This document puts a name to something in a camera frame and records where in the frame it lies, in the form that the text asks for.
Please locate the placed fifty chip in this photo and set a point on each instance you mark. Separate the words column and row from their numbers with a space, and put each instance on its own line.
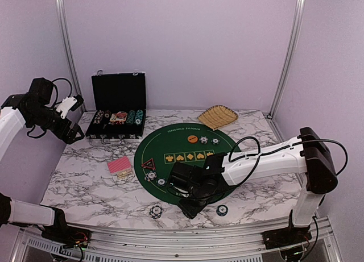
column 161, row 182
column 215, row 141

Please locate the black poker chip case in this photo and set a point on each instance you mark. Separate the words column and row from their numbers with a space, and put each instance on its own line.
column 118, row 92

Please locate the teal chip row in case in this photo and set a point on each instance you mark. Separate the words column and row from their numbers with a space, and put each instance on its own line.
column 138, row 117

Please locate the blue-tan chip row in case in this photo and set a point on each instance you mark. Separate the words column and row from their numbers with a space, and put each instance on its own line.
column 98, row 117

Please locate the green fifty chip stack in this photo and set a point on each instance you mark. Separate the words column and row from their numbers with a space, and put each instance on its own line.
column 222, row 210

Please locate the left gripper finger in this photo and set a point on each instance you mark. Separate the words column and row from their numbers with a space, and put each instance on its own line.
column 73, row 140
column 78, row 131

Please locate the right aluminium frame post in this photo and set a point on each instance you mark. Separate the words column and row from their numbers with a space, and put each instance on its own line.
column 292, row 44

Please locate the woven bamboo tray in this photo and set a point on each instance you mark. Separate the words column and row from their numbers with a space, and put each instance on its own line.
column 217, row 117

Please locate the front aluminium rail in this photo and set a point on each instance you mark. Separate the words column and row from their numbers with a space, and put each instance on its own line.
column 230, row 243

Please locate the card deck in case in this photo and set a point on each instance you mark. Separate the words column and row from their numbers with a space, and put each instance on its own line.
column 119, row 117

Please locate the red-backed playing card deck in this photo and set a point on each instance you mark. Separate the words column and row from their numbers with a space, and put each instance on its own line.
column 121, row 168

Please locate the blue ten chip stack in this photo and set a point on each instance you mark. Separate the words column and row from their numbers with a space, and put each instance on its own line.
column 156, row 212

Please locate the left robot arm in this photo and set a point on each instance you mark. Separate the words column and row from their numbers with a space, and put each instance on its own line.
column 30, row 110

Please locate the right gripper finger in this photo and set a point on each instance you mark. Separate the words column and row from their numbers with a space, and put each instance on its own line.
column 186, row 208
column 197, row 207

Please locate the round green poker mat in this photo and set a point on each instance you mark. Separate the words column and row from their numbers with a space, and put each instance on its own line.
column 169, row 145

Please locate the placed ten chips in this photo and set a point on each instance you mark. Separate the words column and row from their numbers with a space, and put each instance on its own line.
column 203, row 140
column 150, row 176

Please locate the orange-black chip row in case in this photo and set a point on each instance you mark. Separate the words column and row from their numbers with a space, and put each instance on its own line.
column 107, row 113

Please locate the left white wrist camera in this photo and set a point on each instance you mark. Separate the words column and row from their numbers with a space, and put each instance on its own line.
column 69, row 104

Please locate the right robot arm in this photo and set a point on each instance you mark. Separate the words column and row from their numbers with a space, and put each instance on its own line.
column 221, row 173

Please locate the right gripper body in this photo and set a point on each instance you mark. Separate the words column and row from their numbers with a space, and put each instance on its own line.
column 199, row 197

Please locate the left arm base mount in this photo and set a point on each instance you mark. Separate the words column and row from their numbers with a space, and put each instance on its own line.
column 72, row 236

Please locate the triangular all-in button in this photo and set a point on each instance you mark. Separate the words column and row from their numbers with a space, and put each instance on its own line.
column 149, row 164

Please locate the orange big blind button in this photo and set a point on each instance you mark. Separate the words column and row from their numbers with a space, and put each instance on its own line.
column 192, row 139

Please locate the green chip row in case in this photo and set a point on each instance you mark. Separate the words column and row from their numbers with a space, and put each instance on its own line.
column 130, row 117

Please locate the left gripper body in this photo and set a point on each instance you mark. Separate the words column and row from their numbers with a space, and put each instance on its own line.
column 58, row 131

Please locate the left aluminium frame post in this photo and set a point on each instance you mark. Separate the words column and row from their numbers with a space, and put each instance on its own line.
column 61, row 14

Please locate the aluminium frame post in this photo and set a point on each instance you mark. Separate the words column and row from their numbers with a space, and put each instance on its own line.
column 292, row 44
column 61, row 14

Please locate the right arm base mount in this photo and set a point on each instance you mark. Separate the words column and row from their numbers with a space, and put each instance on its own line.
column 284, row 237

